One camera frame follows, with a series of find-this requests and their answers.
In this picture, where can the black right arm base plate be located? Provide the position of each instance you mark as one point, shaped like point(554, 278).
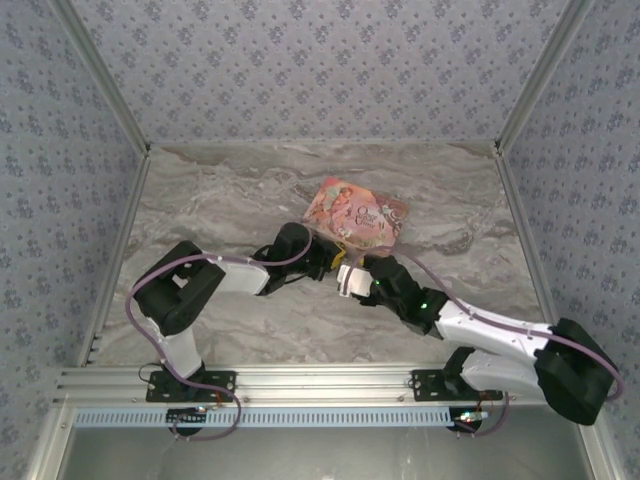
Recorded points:
point(430, 387)

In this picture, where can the pink illustrated keepsake box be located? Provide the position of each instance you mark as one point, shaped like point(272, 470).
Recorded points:
point(360, 215)

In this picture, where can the grey metal panel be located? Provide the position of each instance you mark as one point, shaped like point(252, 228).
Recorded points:
point(320, 455)

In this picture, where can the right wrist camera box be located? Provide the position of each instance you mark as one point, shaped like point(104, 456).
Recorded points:
point(355, 282)

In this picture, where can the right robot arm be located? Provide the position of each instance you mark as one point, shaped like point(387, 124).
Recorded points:
point(575, 380)

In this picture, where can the aluminium frame post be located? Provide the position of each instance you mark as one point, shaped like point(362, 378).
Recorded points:
point(545, 75)
point(105, 75)

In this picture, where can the circuit board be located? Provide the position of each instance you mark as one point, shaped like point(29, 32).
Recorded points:
point(470, 417)
point(187, 415)

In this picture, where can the aluminium table side rail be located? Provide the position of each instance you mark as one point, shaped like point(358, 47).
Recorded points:
point(515, 200)
point(132, 210)

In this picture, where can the left circuit board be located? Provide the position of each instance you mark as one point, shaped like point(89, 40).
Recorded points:
point(187, 415)

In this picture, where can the aluminium mounting rail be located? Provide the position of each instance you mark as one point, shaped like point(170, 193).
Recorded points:
point(320, 382)

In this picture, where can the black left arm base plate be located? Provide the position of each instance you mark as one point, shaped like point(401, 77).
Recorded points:
point(220, 385)

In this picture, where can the right circuit board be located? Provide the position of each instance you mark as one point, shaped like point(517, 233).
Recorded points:
point(470, 417)

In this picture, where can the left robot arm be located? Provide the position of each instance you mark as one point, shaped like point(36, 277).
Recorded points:
point(175, 300)

